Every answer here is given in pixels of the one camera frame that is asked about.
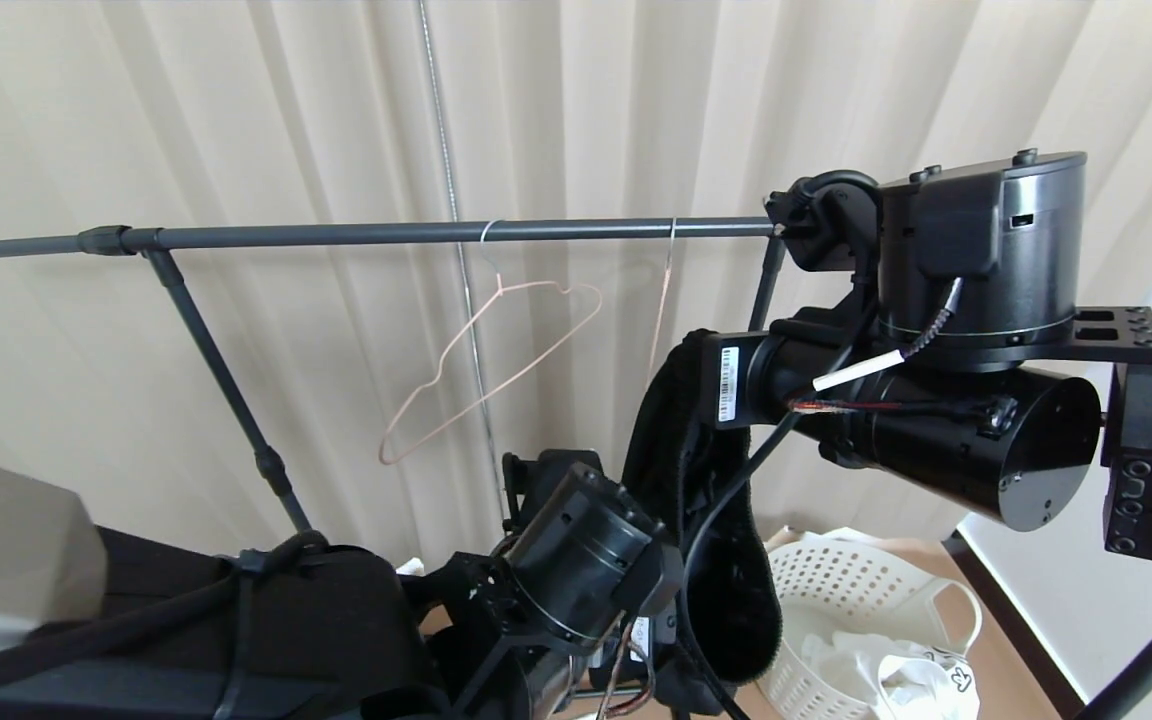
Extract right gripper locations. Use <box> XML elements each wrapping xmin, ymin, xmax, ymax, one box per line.
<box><xmin>681</xmin><ymin>328</ymin><xmax>797</xmax><ymax>433</ymax></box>

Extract black shorts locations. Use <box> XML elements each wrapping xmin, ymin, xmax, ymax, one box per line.
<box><xmin>624</xmin><ymin>338</ymin><xmax>787</xmax><ymax>686</ymax></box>

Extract pink clothes hanger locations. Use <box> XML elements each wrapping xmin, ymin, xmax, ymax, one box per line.
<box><xmin>379</xmin><ymin>220</ymin><xmax>604</xmax><ymax>467</ymax></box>
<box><xmin>644</xmin><ymin>217</ymin><xmax>680</xmax><ymax>393</ymax></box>

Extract white garment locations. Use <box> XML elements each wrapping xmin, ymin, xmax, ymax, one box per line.
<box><xmin>801</xmin><ymin>630</ymin><xmax>982</xmax><ymax>720</ymax></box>

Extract white laundry basket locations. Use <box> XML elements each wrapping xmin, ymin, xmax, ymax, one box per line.
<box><xmin>756</xmin><ymin>527</ymin><xmax>984</xmax><ymax>720</ymax></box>

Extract black clothes rack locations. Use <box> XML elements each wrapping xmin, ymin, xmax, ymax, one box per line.
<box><xmin>0</xmin><ymin>215</ymin><xmax>787</xmax><ymax>536</ymax></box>

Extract metal curtain wand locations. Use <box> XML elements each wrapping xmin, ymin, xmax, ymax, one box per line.
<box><xmin>418</xmin><ymin>0</ymin><xmax>507</xmax><ymax>531</ymax></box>

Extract beige curtain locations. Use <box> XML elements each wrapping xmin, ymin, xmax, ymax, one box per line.
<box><xmin>0</xmin><ymin>0</ymin><xmax>1152</xmax><ymax>561</ymax></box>

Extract black cable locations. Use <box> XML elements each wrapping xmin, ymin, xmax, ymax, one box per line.
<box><xmin>0</xmin><ymin>530</ymin><xmax>329</xmax><ymax>703</ymax></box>
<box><xmin>681</xmin><ymin>300</ymin><xmax>882</xmax><ymax>720</ymax></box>
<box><xmin>1076</xmin><ymin>588</ymin><xmax>1152</xmax><ymax>720</ymax></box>

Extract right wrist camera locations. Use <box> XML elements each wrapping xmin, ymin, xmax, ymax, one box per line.
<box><xmin>764</xmin><ymin>170</ymin><xmax>882</xmax><ymax>273</ymax></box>

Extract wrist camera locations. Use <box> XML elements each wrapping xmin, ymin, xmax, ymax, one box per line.
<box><xmin>764</xmin><ymin>170</ymin><xmax>882</xmax><ymax>273</ymax></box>
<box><xmin>501</xmin><ymin>450</ymin><xmax>607</xmax><ymax>531</ymax></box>

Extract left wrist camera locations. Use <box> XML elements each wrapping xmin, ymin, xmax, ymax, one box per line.
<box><xmin>501</xmin><ymin>450</ymin><xmax>607</xmax><ymax>531</ymax></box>

